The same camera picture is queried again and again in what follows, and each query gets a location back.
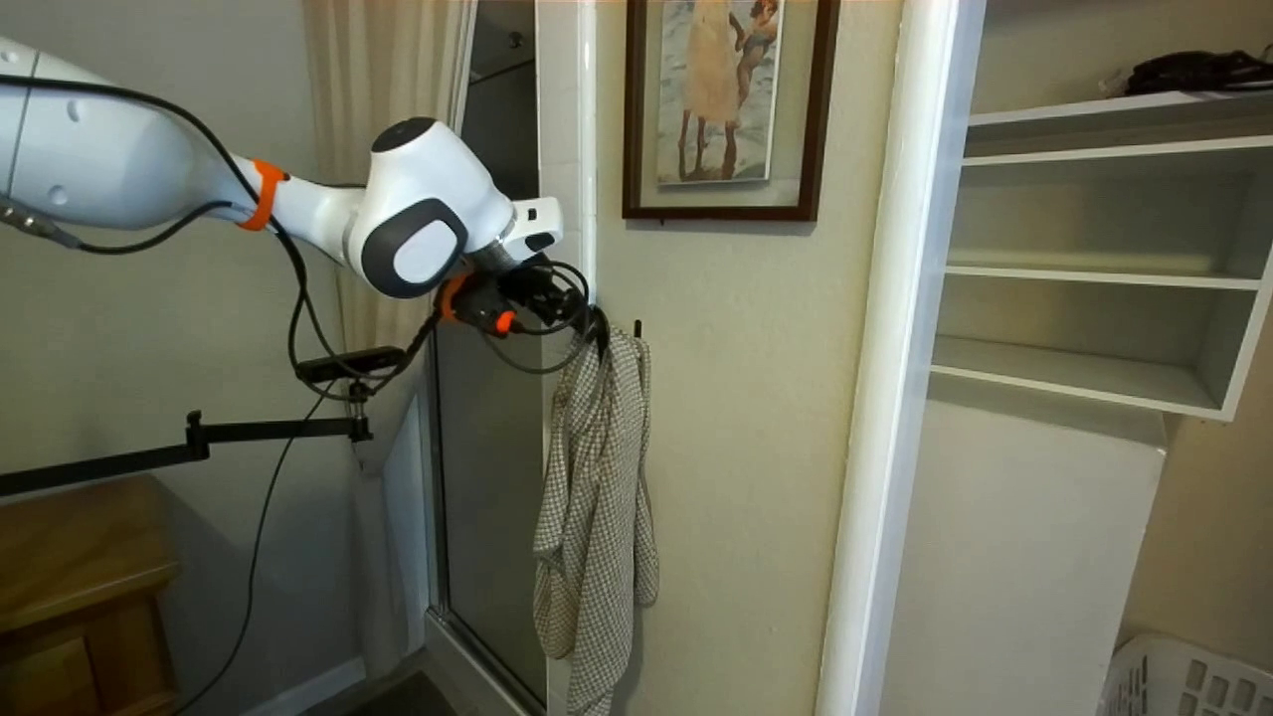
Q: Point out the checkered beige cloth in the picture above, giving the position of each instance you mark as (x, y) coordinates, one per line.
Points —
(599, 530)

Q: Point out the brown wooden cabinet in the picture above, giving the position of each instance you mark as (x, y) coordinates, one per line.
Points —
(81, 597)

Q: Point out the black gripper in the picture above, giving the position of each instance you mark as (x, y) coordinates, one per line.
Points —
(522, 296)

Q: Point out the glass shower door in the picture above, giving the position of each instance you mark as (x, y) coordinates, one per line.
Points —
(492, 504)

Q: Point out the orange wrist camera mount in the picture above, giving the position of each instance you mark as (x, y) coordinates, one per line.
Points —
(502, 321)

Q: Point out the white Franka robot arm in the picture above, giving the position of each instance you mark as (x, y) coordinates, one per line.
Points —
(122, 153)

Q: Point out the beige curtain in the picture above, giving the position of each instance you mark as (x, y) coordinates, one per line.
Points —
(384, 66)

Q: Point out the black item on shelf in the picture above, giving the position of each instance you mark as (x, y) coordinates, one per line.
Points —
(1196, 72)

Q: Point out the white plastic laundry basket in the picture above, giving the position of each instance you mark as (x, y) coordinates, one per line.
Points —
(1178, 677)

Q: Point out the white shelf unit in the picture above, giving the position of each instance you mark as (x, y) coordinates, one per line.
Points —
(1099, 306)

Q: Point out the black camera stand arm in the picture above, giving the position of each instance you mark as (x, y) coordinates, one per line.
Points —
(131, 461)

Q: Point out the black spiral wall hook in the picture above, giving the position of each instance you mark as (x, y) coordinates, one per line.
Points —
(639, 328)

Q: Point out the dark framed picture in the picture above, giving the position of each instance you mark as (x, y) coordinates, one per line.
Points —
(729, 104)

